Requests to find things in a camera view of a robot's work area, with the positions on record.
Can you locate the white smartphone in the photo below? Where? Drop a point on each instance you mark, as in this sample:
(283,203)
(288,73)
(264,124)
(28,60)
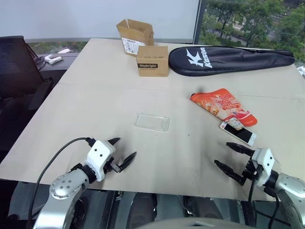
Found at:
(240,134)

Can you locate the white window blind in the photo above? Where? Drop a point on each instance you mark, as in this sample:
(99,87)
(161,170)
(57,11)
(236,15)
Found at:
(95,16)

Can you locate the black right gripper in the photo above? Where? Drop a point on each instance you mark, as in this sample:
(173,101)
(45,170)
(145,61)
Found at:
(252,171)

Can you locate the dark window frame pillar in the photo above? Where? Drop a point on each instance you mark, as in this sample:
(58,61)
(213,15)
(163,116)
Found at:
(199,21)

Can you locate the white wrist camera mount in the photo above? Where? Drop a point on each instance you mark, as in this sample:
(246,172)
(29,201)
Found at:
(264,157)
(100,152)

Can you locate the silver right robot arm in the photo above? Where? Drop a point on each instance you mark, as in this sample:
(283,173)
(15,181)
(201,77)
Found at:
(290,186)

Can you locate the white plastic device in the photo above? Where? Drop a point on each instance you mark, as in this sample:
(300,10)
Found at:
(53,59)

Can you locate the open cardboard box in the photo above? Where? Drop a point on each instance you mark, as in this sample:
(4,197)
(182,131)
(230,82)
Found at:
(126,33)

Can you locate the clear phone case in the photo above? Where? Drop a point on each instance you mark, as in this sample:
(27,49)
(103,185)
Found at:
(152,122)

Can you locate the closed Heybright cardboard box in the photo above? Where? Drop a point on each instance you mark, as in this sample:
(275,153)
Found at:
(152,60)

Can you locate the orange spout pouch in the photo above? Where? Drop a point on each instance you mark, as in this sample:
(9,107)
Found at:
(226,105)

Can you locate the small white object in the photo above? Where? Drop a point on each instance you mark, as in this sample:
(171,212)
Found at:
(302,71)

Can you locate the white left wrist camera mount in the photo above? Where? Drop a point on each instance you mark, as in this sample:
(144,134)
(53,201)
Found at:
(100,152)

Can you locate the dark side desk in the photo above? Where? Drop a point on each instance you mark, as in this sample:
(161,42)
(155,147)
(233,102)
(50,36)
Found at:
(69,60)

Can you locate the black Kason racket bag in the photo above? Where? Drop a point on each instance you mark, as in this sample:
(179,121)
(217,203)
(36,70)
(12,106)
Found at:
(228,59)

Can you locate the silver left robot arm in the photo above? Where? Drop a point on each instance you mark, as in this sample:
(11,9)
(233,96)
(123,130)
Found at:
(64,186)

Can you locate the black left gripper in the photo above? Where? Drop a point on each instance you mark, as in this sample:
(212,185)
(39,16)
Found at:
(111,167)

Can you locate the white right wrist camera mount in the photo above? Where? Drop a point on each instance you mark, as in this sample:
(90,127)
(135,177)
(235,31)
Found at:
(264,157)

